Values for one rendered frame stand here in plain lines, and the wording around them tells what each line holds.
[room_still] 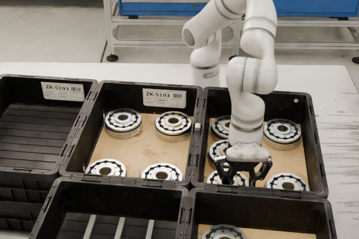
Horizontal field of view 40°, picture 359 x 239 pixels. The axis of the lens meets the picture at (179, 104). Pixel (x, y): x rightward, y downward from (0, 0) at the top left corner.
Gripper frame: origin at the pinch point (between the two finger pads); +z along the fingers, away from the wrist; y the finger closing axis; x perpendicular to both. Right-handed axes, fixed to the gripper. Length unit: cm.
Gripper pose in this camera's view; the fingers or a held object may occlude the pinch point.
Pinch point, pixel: (240, 185)
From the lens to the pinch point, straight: 120.8
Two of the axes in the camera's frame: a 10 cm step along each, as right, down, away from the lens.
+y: -10.0, -0.2, 0.3
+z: 0.0, 8.1, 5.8
